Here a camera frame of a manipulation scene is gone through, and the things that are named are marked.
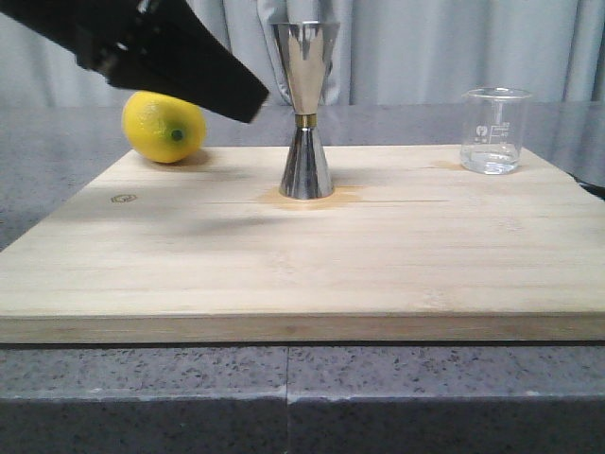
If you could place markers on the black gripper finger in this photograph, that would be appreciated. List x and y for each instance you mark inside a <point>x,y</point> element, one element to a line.
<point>215,79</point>

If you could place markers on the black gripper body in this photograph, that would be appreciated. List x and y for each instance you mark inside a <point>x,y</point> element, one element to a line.
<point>94,33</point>

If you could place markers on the steel double jigger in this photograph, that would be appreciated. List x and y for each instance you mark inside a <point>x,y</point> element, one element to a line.
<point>305,50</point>

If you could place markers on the clear glass beaker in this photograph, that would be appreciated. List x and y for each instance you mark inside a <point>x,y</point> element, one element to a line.
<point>493,129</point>

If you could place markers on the yellow lemon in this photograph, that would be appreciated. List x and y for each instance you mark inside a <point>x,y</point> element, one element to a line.
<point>162,128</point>

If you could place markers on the light wooden cutting board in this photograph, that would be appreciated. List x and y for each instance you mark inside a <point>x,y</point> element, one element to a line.
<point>410,247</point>

